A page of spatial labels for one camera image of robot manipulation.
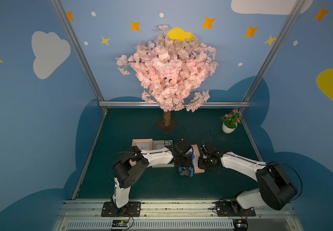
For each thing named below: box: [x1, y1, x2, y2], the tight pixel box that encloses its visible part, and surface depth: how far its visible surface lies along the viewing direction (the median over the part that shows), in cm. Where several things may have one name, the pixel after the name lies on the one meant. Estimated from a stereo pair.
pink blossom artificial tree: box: [115, 24, 219, 133], surface depth 70 cm
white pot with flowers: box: [217, 109, 243, 134], surface depth 103 cm
